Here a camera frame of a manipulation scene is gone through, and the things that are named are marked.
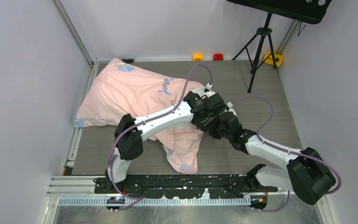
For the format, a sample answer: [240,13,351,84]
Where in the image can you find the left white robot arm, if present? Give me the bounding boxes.
[106,88,232,193]

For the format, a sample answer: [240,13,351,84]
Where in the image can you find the pink pillowcase with blue print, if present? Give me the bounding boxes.
[72,57,205,175]

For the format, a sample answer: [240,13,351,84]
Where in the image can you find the white pillow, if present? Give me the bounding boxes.
[162,88,199,128]

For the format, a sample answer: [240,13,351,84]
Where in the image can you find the yellow block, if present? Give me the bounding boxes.
[263,51,283,67]

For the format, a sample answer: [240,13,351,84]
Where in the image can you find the white slotted cable duct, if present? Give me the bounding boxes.
[58,195,251,207]

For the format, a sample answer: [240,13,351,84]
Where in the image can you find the black tripod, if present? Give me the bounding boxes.
[232,12,277,93]

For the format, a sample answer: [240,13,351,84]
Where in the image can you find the black overhead panel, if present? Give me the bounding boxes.
[228,0,331,25]

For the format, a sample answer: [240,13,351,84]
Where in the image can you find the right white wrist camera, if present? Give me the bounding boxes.
[226,102,237,116]

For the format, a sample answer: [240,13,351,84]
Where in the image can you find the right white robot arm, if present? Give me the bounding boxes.
[206,111,342,205]

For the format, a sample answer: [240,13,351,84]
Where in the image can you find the red block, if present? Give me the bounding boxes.
[213,54,224,61]

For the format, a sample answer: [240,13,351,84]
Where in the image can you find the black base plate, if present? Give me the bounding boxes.
[93,174,278,199]

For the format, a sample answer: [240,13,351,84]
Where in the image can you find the small black block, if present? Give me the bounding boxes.
[122,59,134,63]

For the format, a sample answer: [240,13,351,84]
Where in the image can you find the orange block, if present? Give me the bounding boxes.
[192,54,204,61]

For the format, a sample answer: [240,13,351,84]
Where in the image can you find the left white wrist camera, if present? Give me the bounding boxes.
[197,84,215,97]

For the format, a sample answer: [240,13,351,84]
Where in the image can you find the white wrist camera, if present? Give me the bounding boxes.
[197,84,215,97]
[226,102,237,116]

